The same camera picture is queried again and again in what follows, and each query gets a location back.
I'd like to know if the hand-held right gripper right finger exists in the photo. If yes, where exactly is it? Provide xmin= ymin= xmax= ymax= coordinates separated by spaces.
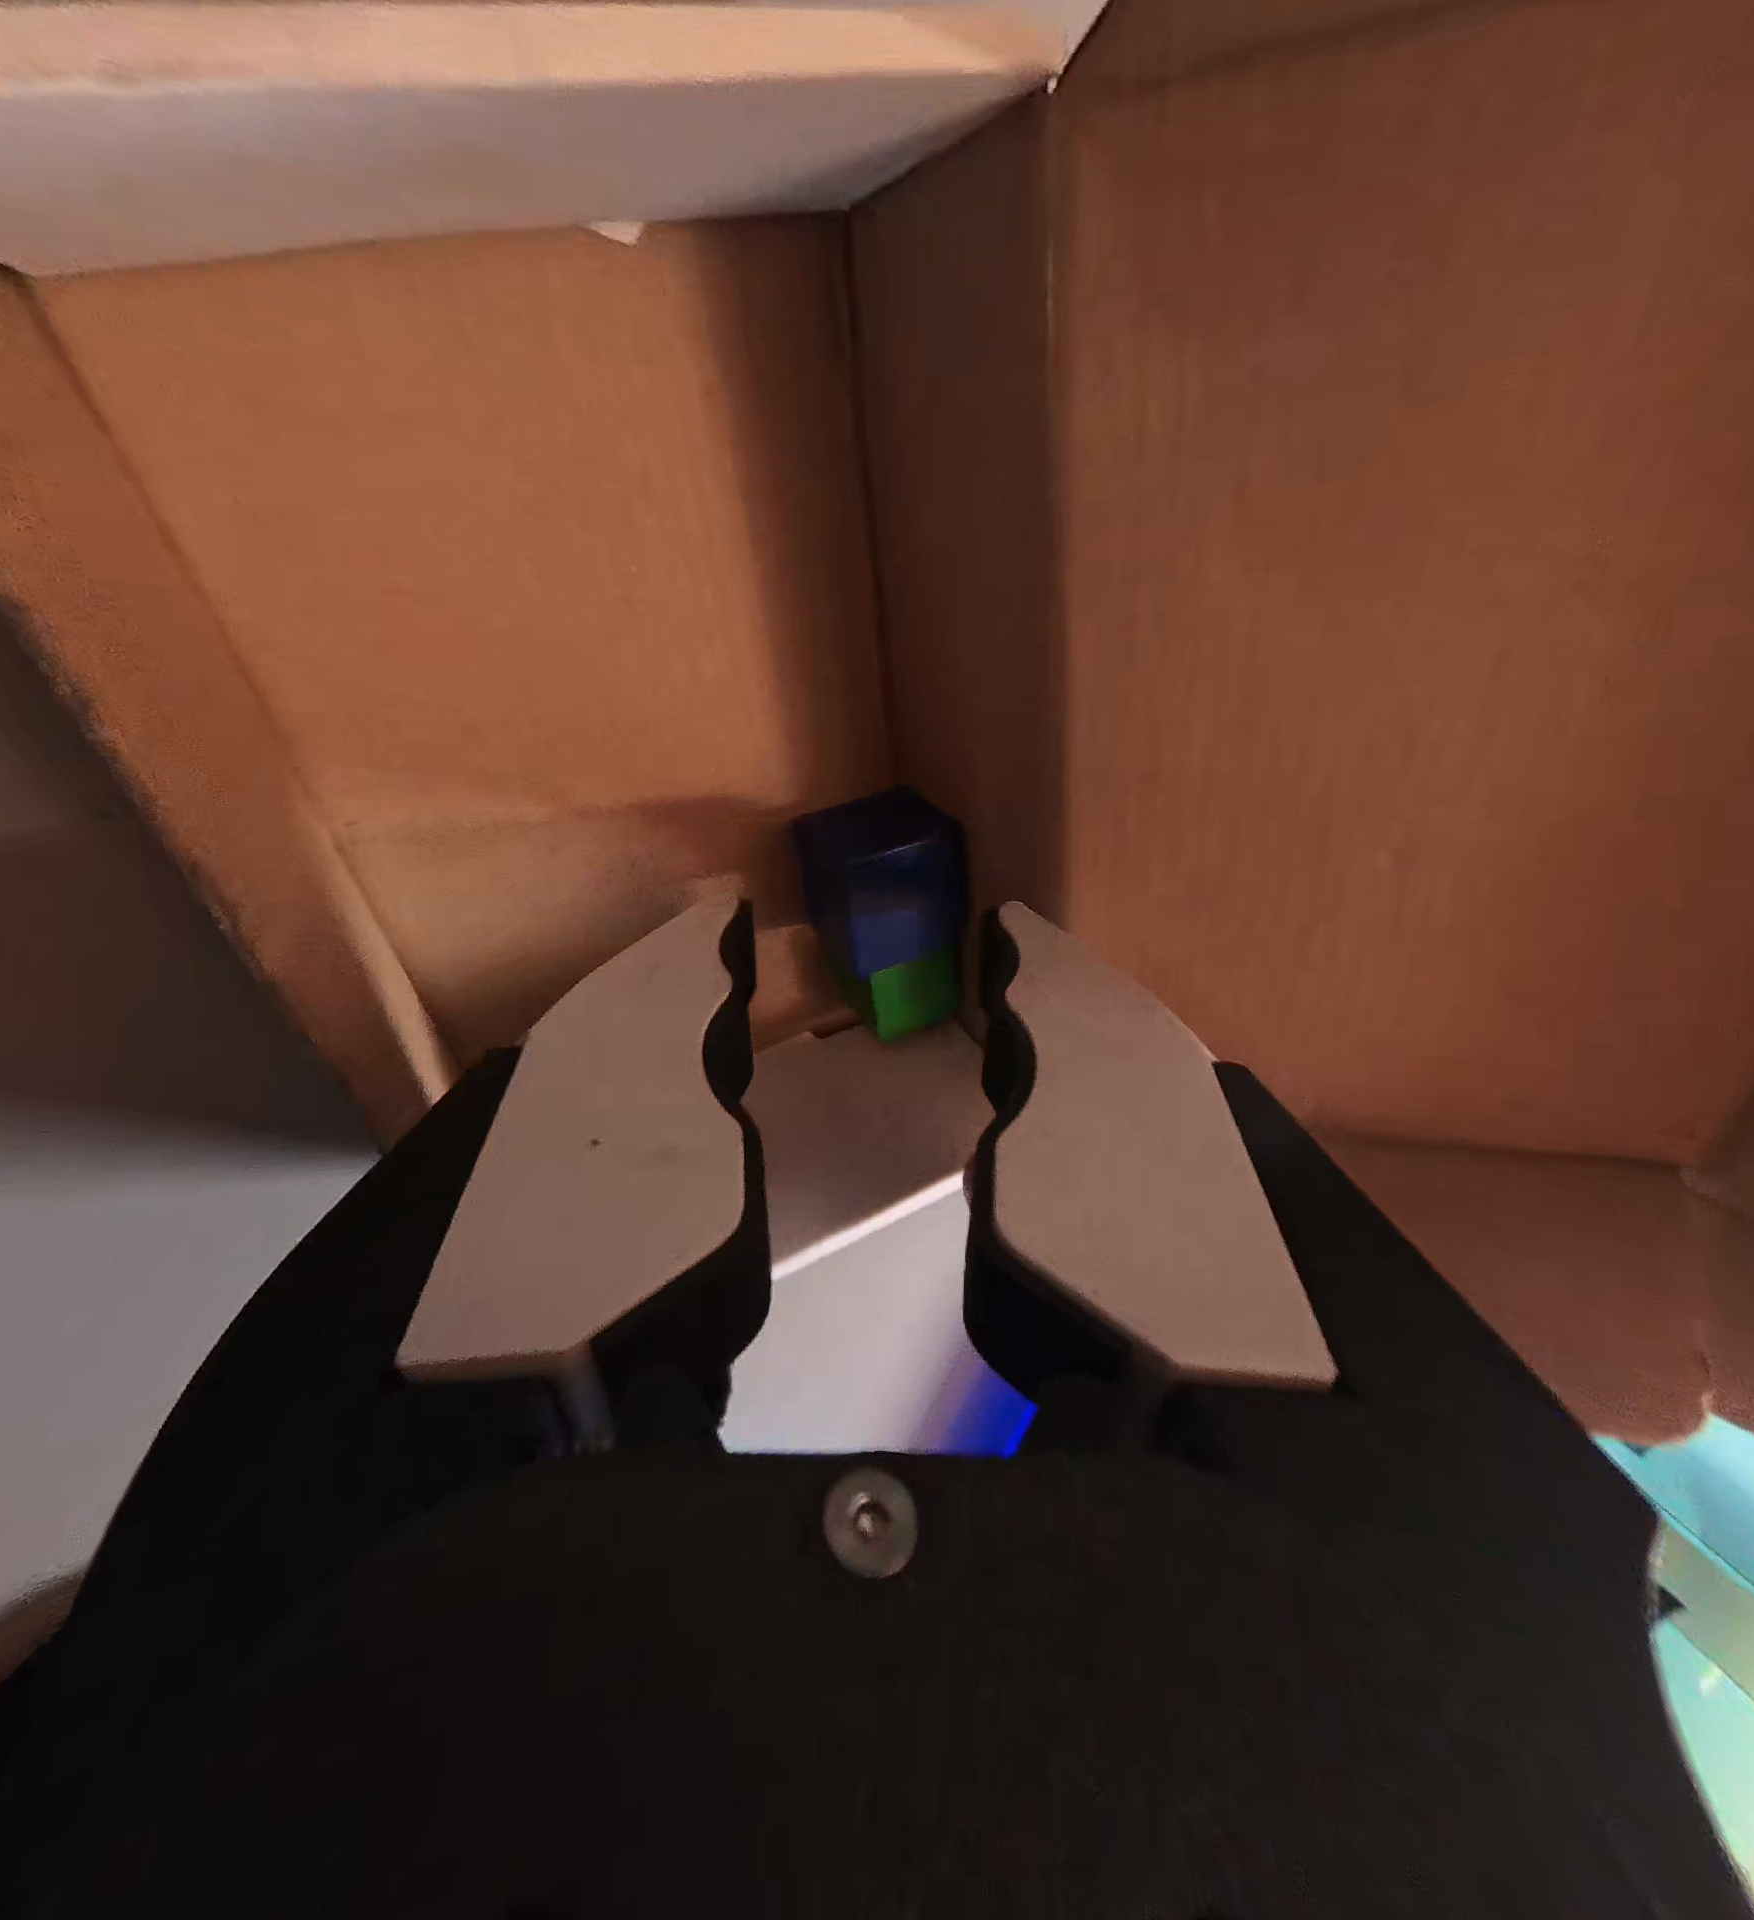
xmin=963 ymin=899 xmax=1340 ymax=1427

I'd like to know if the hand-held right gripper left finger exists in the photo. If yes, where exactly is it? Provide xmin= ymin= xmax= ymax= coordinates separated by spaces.
xmin=396 ymin=895 xmax=775 ymax=1450

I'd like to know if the green wooden cube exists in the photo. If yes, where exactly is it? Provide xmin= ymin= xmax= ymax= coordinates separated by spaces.
xmin=837 ymin=945 xmax=964 ymax=1048

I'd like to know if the blue wooden cube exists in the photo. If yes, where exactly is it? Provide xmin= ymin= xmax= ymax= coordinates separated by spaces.
xmin=791 ymin=785 xmax=970 ymax=981

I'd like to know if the white cardboard mailer box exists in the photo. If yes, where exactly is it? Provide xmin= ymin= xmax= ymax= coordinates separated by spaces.
xmin=0 ymin=0 xmax=1754 ymax=1463

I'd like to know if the grey desk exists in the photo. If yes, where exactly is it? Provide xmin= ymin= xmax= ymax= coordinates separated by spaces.
xmin=0 ymin=510 xmax=970 ymax=1726

